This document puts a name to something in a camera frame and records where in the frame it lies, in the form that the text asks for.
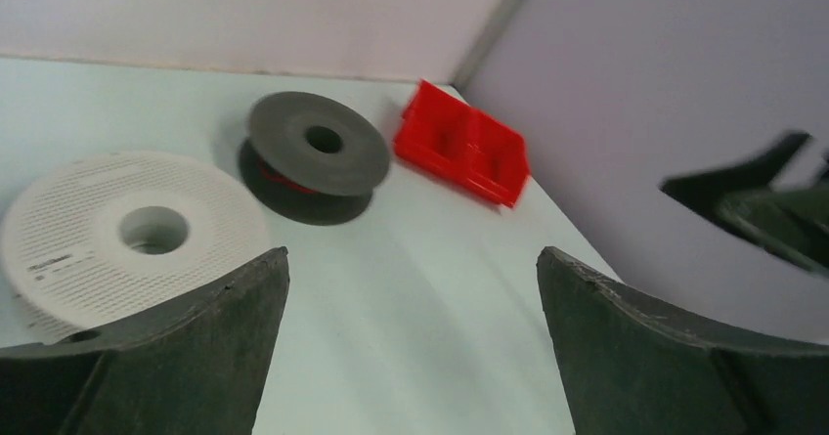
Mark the dark grey spool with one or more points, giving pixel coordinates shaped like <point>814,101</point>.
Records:
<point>311,159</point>

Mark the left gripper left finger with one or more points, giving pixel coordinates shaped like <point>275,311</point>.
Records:
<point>194,364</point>

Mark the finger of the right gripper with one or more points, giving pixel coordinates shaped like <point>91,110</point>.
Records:
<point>702,191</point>
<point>792,224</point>

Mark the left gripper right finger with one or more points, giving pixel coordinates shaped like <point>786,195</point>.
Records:
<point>631,363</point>

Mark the white translucent spool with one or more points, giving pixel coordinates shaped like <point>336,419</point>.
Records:
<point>114,234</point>

